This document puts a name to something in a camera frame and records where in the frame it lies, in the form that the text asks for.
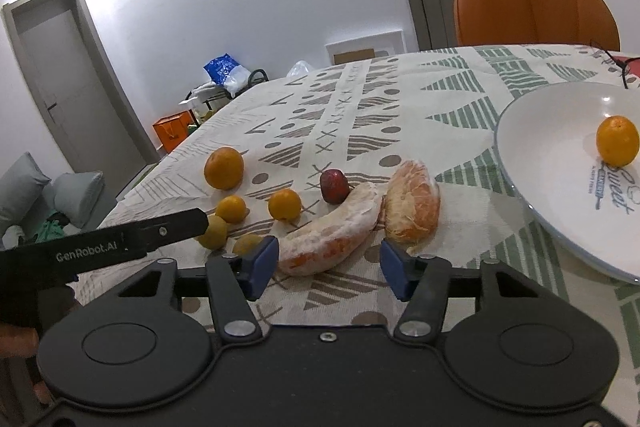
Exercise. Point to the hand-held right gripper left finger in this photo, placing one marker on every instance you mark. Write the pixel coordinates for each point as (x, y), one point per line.
(264, 268)

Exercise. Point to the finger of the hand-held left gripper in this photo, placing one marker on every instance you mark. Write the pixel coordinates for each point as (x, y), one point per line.
(177, 227)

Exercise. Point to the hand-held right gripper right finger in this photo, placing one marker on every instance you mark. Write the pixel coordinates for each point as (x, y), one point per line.
(394, 271)

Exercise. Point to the yellow kumquat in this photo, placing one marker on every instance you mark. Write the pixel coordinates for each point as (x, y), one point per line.
(215, 234)
(246, 245)

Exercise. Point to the small orange tangerine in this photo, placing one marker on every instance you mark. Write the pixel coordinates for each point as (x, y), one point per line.
(231, 209)
(284, 204)

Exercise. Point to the orange peeled pomelo segment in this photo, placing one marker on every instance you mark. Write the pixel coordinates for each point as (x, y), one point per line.
(415, 202)

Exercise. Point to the large orange tangerine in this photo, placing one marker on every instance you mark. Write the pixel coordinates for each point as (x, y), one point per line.
(223, 168)

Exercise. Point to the white peeled pomelo segment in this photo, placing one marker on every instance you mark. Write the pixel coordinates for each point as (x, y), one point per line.
(330, 232)

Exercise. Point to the small red fruit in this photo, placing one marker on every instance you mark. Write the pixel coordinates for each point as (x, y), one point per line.
(333, 186)

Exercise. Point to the white plate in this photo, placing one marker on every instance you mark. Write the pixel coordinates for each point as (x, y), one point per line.
(545, 167)

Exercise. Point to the person's left hand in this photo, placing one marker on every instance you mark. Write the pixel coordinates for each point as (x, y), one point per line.
(15, 340)

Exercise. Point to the green cloth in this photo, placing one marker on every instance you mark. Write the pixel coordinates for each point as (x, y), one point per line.
(50, 229)

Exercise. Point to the grey sofa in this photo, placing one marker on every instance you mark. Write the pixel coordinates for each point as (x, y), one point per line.
(75, 197)

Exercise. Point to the orange box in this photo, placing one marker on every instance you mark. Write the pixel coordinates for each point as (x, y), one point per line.
(172, 133)

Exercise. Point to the patterned tablecloth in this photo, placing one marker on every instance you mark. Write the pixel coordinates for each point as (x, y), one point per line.
(400, 117)

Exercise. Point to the blue plastic bag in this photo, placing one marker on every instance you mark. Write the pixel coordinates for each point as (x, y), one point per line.
(220, 68)

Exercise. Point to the grey door without lock plate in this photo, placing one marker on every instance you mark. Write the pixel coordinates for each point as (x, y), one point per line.
(70, 92)

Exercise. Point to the black shelf rack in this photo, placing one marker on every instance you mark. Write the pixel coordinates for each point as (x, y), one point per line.
(252, 78)

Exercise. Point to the clear plastic bag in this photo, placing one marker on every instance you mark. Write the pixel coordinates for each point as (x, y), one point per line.
(300, 69)

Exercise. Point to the white framed board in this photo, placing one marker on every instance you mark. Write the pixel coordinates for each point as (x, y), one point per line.
(365, 49)

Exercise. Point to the orange chair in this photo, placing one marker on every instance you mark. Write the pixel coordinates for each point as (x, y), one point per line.
(530, 7)

